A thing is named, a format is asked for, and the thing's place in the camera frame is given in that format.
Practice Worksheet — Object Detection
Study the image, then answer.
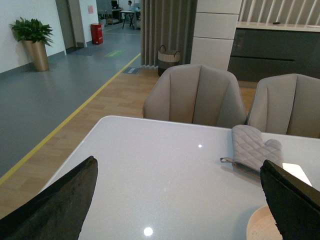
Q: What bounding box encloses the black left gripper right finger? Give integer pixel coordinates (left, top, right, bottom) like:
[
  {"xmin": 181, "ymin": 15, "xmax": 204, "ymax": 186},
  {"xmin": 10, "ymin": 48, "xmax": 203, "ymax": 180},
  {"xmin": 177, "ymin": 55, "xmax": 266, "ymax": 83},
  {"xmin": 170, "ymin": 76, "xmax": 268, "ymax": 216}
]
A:
[{"xmin": 260, "ymin": 160, "xmax": 320, "ymax": 240}]

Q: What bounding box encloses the beige chair left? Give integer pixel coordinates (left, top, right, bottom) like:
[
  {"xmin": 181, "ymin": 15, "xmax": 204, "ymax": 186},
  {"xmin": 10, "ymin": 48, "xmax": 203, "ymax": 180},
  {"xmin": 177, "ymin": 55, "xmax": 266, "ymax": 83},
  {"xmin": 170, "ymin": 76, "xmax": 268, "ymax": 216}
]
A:
[{"xmin": 142, "ymin": 64, "xmax": 247, "ymax": 129}]

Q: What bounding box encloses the person in white shirt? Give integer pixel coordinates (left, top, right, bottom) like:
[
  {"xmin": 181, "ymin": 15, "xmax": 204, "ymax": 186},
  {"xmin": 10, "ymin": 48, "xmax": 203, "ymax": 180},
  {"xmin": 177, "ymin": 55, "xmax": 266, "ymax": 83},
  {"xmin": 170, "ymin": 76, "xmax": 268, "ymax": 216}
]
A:
[{"xmin": 127, "ymin": 0, "xmax": 134, "ymax": 12}]

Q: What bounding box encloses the beige ceramic plate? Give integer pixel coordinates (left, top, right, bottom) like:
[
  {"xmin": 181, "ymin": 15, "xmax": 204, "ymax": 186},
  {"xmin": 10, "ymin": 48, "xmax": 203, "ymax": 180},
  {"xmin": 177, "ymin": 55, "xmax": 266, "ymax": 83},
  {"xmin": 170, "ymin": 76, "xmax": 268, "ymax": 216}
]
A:
[{"xmin": 246, "ymin": 205, "xmax": 283, "ymax": 240}]

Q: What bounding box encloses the grey quilted oven mitt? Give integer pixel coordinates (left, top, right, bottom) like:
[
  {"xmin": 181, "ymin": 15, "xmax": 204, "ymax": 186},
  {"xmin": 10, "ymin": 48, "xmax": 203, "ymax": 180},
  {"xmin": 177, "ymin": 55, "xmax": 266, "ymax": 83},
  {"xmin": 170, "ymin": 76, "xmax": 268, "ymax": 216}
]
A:
[{"xmin": 220, "ymin": 124, "xmax": 284, "ymax": 173}]

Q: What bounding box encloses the red bin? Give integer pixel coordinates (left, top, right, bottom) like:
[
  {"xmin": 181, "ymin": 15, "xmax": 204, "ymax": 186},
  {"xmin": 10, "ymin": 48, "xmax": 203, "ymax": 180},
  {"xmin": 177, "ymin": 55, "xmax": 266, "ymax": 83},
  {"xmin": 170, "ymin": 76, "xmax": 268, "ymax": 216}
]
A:
[{"xmin": 90, "ymin": 23, "xmax": 103, "ymax": 45}]

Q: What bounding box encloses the green potted plant gold pot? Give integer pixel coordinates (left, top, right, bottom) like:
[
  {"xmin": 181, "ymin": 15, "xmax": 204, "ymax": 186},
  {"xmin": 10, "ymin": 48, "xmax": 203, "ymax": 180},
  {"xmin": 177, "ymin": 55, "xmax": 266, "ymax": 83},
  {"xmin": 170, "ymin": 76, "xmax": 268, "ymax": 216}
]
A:
[{"xmin": 10, "ymin": 17, "xmax": 53, "ymax": 72}]

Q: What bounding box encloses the background desk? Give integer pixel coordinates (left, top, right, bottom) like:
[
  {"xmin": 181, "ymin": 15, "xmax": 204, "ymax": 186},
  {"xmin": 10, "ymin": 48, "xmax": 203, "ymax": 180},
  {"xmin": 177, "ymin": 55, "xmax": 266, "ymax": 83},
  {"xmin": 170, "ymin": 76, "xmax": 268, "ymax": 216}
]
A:
[{"xmin": 120, "ymin": 8, "xmax": 141, "ymax": 30}]

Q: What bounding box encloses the grey pleated curtain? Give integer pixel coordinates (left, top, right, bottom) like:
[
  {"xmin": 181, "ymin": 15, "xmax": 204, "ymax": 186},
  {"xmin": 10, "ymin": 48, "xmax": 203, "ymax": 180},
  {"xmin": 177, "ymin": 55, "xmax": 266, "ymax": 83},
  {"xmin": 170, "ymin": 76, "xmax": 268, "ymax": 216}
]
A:
[{"xmin": 139, "ymin": 0, "xmax": 198, "ymax": 66}]

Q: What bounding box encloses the dark grey cabinet counter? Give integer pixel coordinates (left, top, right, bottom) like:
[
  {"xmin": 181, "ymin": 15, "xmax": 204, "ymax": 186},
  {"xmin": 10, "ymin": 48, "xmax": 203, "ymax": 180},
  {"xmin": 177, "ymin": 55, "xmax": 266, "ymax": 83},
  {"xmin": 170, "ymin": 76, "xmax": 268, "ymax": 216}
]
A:
[{"xmin": 227, "ymin": 25, "xmax": 320, "ymax": 82}]

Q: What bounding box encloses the beige chair right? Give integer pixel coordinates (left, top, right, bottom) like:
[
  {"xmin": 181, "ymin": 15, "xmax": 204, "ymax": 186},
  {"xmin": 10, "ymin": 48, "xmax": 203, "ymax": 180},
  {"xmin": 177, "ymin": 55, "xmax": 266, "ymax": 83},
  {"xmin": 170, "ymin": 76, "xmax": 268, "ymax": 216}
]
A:
[{"xmin": 247, "ymin": 73, "xmax": 320, "ymax": 139}]

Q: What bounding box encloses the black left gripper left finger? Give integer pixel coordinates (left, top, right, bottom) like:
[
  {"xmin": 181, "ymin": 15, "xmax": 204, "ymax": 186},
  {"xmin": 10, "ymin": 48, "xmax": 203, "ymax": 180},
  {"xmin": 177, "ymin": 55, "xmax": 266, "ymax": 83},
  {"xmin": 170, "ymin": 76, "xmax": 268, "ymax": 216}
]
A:
[{"xmin": 0, "ymin": 156, "xmax": 98, "ymax": 240}]

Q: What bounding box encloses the woven basket with handles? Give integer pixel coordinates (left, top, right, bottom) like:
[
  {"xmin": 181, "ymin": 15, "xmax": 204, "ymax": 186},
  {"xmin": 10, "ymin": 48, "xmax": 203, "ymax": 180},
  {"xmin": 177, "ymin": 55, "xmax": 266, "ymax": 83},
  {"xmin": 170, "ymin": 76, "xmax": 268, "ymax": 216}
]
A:
[{"xmin": 157, "ymin": 45, "xmax": 181, "ymax": 76}]

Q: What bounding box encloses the grey floor mat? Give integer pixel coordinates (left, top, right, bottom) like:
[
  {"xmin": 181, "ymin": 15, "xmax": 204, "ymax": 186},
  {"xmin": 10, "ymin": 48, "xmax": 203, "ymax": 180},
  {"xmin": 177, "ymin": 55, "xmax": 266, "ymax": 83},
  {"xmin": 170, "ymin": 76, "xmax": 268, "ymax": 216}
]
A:
[{"xmin": 122, "ymin": 66, "xmax": 142, "ymax": 75}]

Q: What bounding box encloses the beige chair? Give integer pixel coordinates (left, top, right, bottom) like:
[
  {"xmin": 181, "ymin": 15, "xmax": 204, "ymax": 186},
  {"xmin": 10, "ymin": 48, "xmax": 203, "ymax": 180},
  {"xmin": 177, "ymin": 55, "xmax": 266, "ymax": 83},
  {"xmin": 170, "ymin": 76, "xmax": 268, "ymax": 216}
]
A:
[
  {"xmin": 247, "ymin": 73, "xmax": 320, "ymax": 139},
  {"xmin": 142, "ymin": 64, "xmax": 247, "ymax": 129}
]

